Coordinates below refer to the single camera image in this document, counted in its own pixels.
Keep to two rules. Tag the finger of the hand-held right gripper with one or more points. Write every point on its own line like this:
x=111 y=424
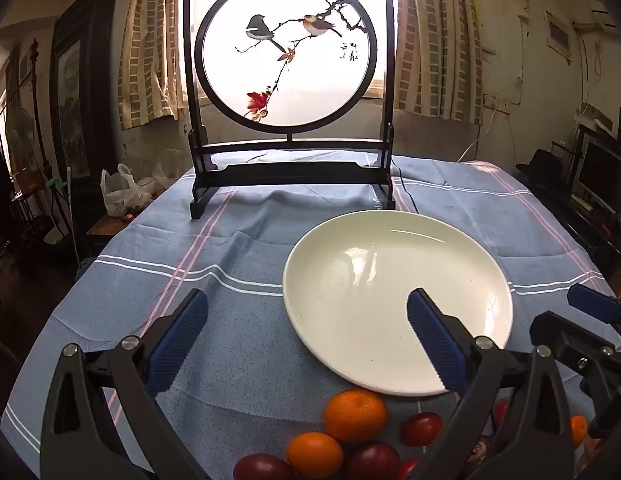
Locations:
x=558 y=331
x=590 y=305

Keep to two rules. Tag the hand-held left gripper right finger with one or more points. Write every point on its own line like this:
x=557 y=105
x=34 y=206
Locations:
x=435 y=345

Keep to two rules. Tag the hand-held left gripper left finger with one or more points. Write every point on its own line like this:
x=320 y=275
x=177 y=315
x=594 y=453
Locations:
x=178 y=340

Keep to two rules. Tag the white round plate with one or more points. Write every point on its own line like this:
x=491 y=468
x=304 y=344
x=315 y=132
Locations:
x=370 y=285

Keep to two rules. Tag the large orange mandarin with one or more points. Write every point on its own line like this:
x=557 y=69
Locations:
x=355 y=414

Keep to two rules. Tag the large dark red plum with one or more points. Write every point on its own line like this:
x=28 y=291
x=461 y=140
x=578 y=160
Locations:
x=373 y=461

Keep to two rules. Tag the orange kumquat at right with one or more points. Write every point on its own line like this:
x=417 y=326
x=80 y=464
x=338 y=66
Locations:
x=579 y=430

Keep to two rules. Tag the blue striped tablecloth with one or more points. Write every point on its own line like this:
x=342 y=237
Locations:
x=240 y=240

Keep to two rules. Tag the computer monitor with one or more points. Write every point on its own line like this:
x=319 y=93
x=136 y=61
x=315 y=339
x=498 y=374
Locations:
x=603 y=172

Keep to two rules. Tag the wooden side table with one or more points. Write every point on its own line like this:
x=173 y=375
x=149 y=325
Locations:
x=103 y=230

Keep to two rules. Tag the black hat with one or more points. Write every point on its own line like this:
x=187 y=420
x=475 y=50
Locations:
x=543 y=165

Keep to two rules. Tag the white plastic bag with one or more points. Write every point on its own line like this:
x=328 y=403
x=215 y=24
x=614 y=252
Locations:
x=118 y=195

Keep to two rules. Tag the clear plastic bag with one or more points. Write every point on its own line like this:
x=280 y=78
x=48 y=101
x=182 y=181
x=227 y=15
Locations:
x=168 y=172

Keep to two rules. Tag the bird painting table screen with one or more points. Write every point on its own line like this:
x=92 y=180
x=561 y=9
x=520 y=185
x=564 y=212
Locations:
x=290 y=170

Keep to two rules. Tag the dark framed painting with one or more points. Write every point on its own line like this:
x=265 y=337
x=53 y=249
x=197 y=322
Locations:
x=75 y=90

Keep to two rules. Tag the checked curtain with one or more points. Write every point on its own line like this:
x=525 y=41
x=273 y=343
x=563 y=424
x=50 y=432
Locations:
x=435 y=50
x=150 y=60

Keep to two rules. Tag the wall socket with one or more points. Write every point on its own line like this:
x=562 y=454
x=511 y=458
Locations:
x=500 y=101

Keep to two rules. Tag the wall vent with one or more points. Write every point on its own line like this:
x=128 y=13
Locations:
x=559 y=35

